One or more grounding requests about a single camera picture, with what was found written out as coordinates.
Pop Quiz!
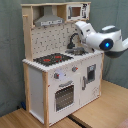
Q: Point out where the grey toy sink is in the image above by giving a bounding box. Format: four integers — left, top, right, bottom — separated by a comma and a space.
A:
65, 47, 95, 56

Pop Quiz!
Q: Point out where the wooden toy kitchen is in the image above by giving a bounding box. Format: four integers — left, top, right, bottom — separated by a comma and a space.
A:
22, 2, 104, 127

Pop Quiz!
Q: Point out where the black toy stovetop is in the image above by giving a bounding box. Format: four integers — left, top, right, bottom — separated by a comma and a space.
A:
34, 53, 71, 67

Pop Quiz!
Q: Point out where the grey ice dispenser panel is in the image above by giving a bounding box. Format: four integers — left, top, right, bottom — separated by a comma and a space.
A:
87, 65, 96, 82

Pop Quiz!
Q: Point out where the black toy faucet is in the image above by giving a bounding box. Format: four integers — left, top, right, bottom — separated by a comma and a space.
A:
67, 33, 82, 49

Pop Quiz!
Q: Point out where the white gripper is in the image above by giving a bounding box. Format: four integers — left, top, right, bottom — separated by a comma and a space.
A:
75, 21, 96, 45

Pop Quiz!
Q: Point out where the toy microwave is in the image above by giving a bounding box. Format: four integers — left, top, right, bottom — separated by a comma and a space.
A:
67, 3, 90, 21

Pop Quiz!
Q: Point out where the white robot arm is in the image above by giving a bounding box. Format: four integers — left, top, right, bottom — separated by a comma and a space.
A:
75, 21, 128, 58

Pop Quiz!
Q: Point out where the grey cabinet door handle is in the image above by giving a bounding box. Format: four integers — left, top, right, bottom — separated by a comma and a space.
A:
82, 76, 86, 90

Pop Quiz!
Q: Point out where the red grey stove knob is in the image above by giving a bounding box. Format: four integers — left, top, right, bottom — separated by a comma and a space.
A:
54, 73, 60, 79

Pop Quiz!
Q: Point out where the toy oven door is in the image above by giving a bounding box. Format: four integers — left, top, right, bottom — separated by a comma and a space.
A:
55, 81, 75, 111

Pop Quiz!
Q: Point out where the grey range hood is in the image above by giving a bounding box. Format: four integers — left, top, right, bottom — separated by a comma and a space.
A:
35, 6, 64, 27

